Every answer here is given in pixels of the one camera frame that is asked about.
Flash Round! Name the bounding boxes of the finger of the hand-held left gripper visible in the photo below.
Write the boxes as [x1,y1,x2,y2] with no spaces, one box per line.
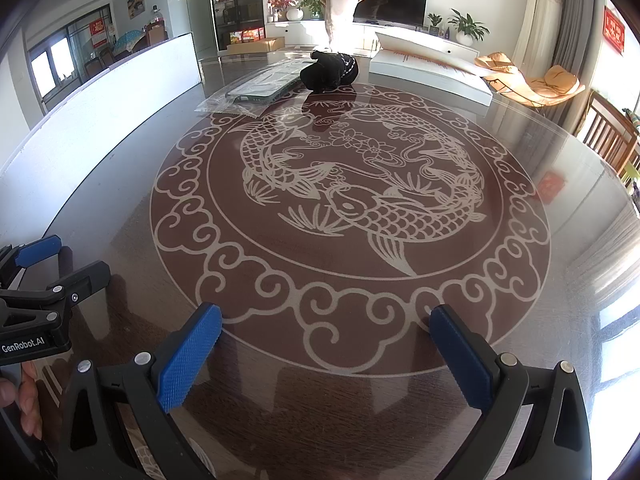
[0,260,112,311]
[0,235,64,291]

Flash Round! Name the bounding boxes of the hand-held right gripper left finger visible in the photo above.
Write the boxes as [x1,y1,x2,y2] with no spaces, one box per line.
[60,302,224,480]

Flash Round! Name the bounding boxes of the phone case in plastic bag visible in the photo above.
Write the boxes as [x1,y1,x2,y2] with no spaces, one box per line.
[194,57,321,119]

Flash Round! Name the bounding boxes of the colourful packaged boxes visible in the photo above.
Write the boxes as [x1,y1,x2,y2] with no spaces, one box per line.
[228,27,266,44]

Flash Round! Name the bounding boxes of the beaded black scrunchie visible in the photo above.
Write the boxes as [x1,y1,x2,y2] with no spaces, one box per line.
[311,50,360,87]

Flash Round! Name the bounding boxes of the wooden chair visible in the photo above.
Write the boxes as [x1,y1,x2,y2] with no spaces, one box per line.
[574,88,640,177]

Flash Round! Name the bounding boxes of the flat white box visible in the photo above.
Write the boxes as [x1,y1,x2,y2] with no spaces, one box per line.
[368,31,494,107]

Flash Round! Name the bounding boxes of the brown cardboard box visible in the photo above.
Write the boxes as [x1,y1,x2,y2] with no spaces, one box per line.
[226,37,286,54]

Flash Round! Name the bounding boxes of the grey curtain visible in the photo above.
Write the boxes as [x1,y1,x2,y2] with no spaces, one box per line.
[549,0,609,132]

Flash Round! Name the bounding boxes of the dark glass cabinet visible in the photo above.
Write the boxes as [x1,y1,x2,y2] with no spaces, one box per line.
[207,0,266,51]

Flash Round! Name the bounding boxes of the blue cloth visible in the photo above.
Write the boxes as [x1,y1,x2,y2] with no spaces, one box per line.
[114,29,149,54]

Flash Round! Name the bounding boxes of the red wall hanging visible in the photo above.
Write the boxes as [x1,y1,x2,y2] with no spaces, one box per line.
[602,5,626,56]

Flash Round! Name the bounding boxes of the dining chair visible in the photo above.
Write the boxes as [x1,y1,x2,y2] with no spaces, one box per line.
[84,44,121,76]

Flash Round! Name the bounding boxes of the red flower arrangement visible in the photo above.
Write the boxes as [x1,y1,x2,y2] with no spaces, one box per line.
[267,0,299,22]

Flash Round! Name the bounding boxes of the black television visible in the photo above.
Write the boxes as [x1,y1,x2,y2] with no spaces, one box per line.
[352,0,429,29]

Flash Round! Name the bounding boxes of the large white cardboard box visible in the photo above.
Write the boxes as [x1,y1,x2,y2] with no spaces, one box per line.
[0,32,206,231]

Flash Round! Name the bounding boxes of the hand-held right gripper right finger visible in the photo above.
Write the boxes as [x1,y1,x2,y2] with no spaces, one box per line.
[428,304,609,480]

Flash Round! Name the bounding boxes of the person's left hand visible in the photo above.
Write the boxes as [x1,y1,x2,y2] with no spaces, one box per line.
[0,361,44,442]

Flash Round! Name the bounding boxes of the large leafy potted plant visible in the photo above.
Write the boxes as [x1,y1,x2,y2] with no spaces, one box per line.
[446,8,490,46]

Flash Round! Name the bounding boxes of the white television cabinet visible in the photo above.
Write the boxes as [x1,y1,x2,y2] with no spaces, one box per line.
[264,18,481,62]

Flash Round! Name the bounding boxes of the covered standing air conditioner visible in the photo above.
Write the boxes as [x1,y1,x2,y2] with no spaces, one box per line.
[509,0,569,79]

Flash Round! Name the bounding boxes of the tan lounge chair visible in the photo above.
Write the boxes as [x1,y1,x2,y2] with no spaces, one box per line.
[473,51,586,109]

